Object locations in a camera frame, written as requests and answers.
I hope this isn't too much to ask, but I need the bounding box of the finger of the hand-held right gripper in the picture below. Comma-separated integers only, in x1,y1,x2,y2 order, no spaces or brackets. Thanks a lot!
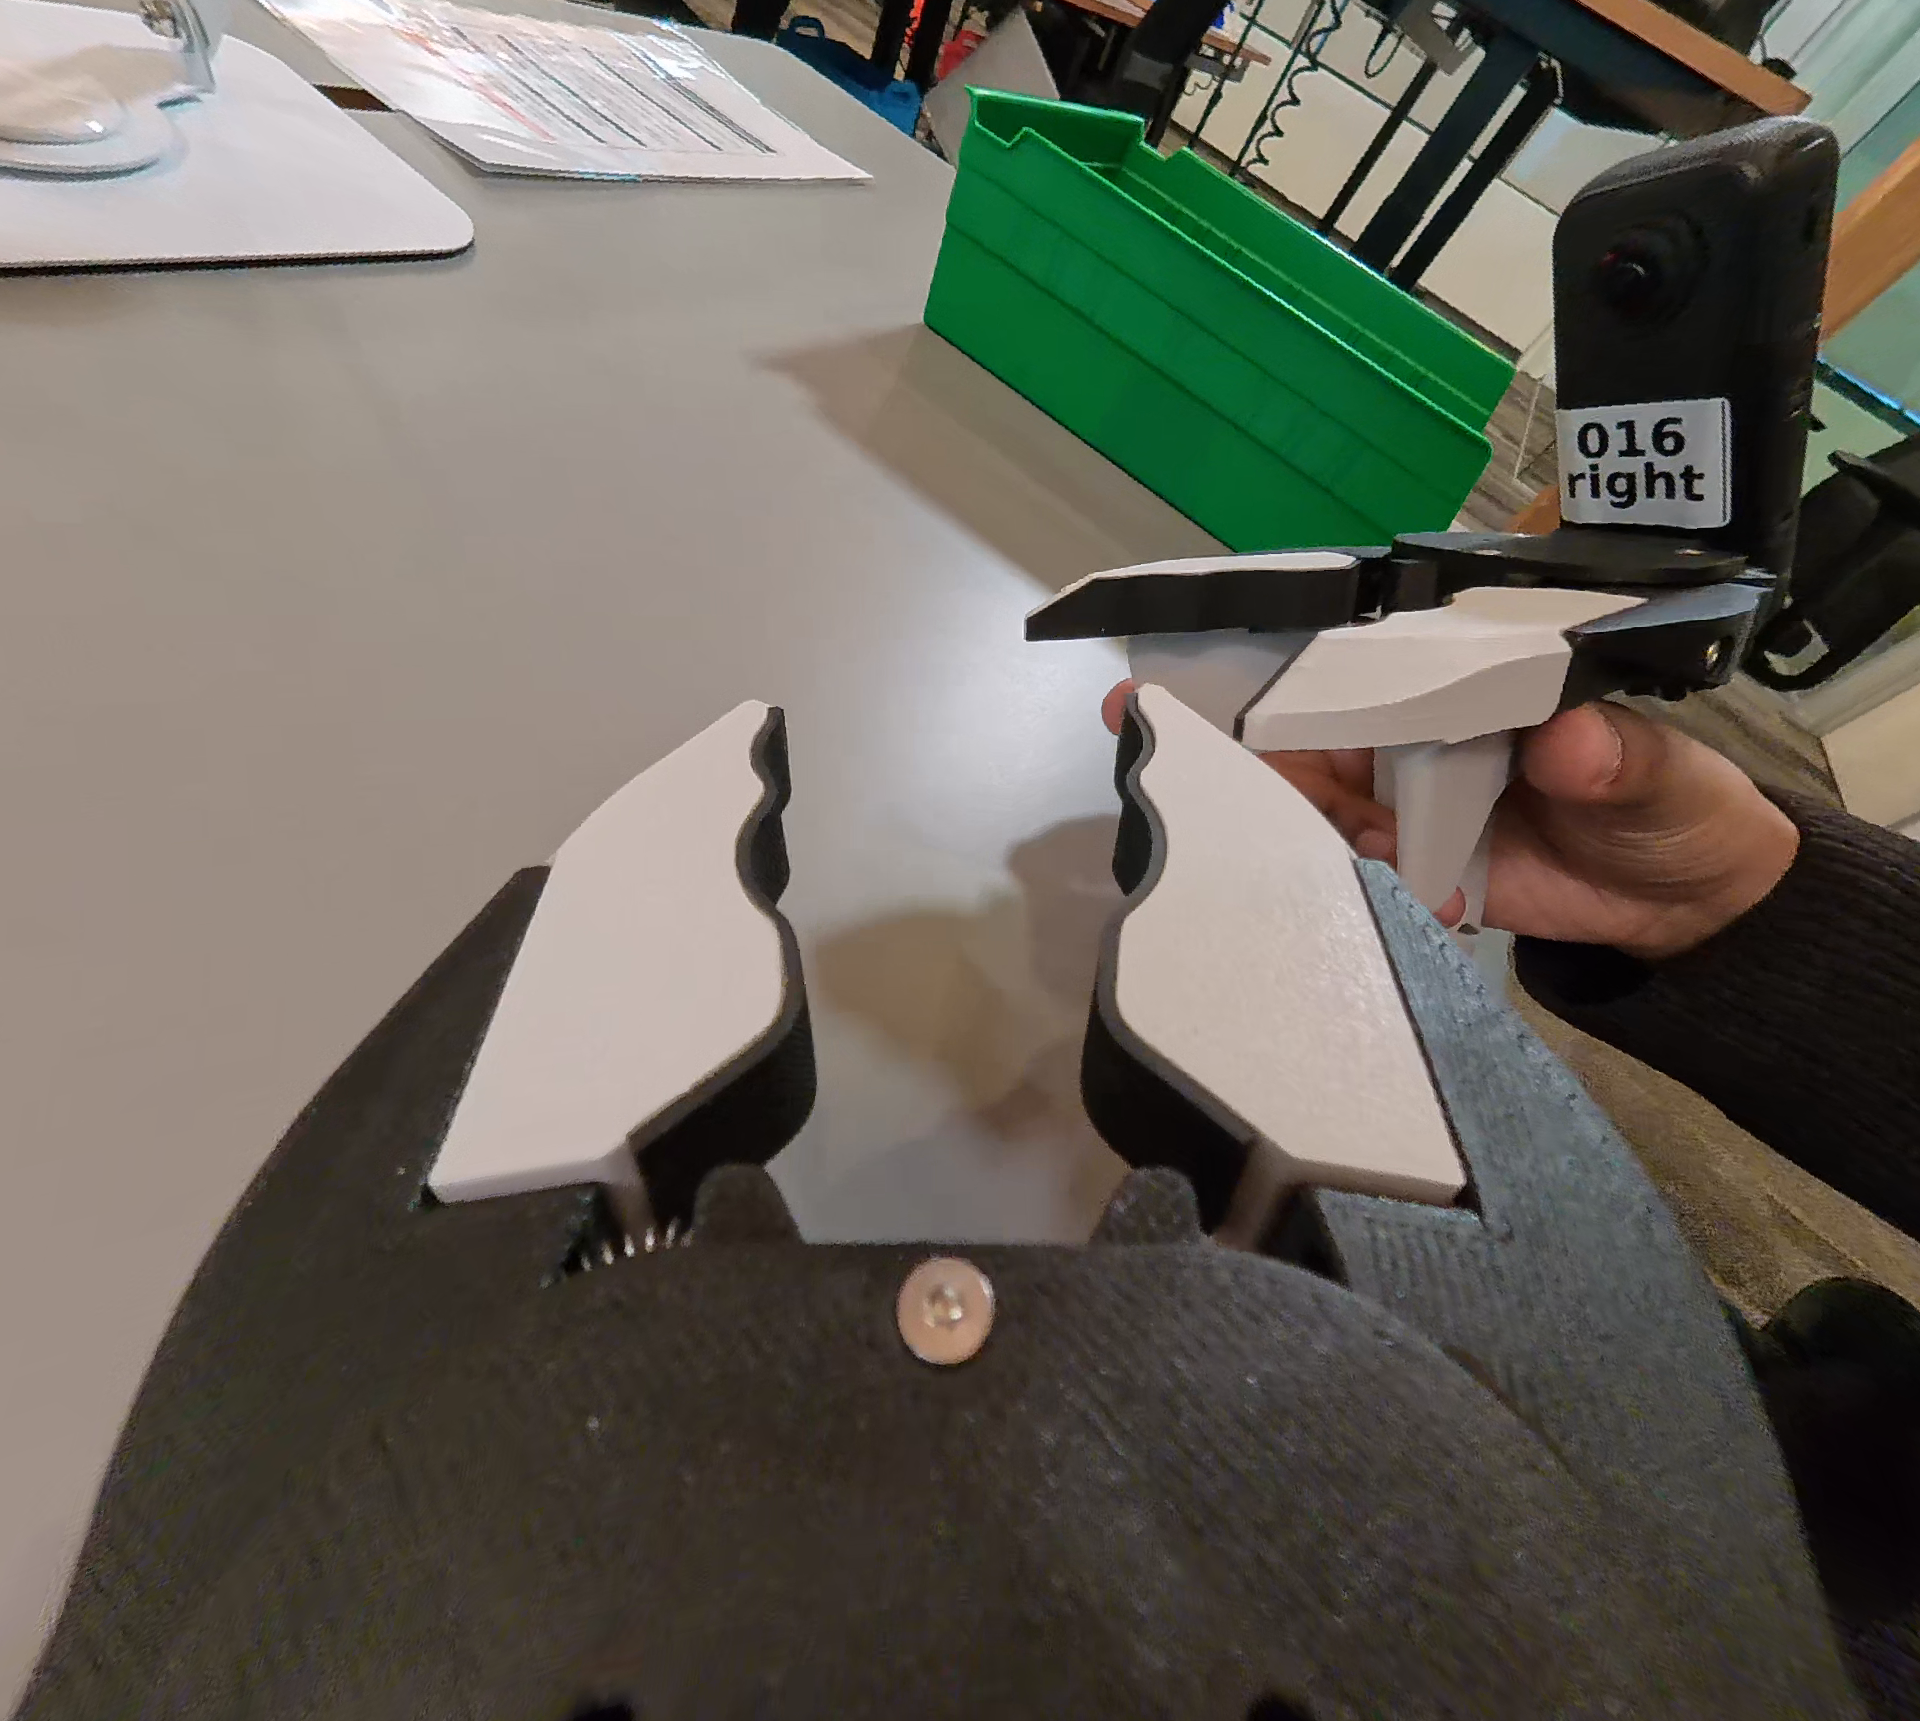
1241,579,1652,757
1024,554,1390,706

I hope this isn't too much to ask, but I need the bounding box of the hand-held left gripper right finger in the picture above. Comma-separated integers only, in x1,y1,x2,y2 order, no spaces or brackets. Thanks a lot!
1077,681,1475,1259

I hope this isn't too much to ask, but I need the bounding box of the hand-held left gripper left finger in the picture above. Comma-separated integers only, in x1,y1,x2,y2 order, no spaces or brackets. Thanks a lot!
432,699,820,1253

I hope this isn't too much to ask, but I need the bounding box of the green plastic bin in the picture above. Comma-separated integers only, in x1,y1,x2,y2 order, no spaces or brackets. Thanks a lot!
923,87,1517,554

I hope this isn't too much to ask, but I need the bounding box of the person's right forearm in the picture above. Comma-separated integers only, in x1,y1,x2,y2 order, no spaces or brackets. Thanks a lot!
1514,790,1920,1183

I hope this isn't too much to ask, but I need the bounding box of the grey desk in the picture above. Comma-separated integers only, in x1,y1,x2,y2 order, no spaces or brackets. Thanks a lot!
0,0,1249,1619

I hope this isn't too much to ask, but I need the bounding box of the person's right hand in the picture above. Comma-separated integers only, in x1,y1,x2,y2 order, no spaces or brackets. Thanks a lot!
1102,676,1802,962

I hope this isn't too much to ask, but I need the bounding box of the blue bag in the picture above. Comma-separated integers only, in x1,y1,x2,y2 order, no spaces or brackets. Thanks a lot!
779,17,923,138

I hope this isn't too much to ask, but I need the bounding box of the laminated paper sheet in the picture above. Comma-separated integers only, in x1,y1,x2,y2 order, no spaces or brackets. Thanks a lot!
243,0,876,183

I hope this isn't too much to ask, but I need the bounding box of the white adjustable stand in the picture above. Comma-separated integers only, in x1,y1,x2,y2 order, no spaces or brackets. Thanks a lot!
0,0,479,275

